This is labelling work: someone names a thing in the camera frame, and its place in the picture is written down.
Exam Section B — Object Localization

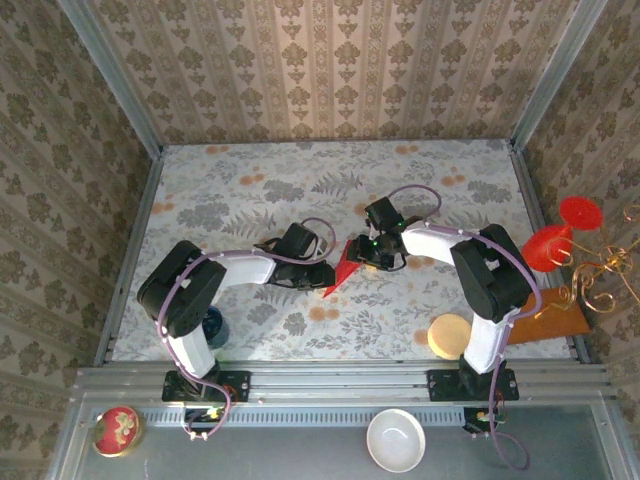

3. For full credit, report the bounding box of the red paper sheet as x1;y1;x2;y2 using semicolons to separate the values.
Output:
322;238;364;301

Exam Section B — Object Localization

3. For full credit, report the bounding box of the floral patterned table cover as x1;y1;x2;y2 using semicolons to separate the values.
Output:
110;139;574;362

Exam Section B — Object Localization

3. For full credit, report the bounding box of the dark blue cup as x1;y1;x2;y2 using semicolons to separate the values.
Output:
202;305;232;350

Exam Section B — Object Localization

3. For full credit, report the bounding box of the round cork disc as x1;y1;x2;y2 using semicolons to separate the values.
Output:
427;313;473;361

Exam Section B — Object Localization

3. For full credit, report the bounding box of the red plastic goblet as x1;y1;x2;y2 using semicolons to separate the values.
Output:
521;196;604;274

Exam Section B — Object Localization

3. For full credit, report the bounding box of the black electronics board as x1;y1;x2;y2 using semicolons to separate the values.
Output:
462;407;507;434
183;407;226;432

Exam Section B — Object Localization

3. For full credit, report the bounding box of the white bowl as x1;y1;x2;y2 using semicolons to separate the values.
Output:
366;408;427;474

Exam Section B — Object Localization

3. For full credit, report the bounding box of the orange wooden board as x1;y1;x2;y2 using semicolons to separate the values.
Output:
507;287;592;347

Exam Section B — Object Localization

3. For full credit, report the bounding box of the red round gold-trimmed tin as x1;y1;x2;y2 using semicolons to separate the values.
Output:
92;405;146;459

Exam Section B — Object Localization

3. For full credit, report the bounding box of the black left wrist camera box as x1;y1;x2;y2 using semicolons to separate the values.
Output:
253;223;322;262

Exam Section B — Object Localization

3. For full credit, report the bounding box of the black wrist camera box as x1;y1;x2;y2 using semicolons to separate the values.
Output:
253;223;322;262
364;196;406;234

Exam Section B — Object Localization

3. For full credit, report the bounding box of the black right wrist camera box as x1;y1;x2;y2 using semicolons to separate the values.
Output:
364;196;406;234

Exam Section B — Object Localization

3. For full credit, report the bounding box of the aluminium frame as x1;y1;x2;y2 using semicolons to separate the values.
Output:
47;0;626;480

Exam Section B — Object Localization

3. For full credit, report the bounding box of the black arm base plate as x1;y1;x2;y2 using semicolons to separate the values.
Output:
426;368;520;403
161;369;252;404

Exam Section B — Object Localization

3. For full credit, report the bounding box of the grey slotted cable duct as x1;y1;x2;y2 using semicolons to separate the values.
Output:
142;405;462;429

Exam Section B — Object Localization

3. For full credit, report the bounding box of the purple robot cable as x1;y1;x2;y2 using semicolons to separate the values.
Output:
155;216;337;444
384;183;544;473

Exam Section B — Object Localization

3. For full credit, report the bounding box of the gold wire ornament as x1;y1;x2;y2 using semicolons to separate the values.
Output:
547;207;640;314

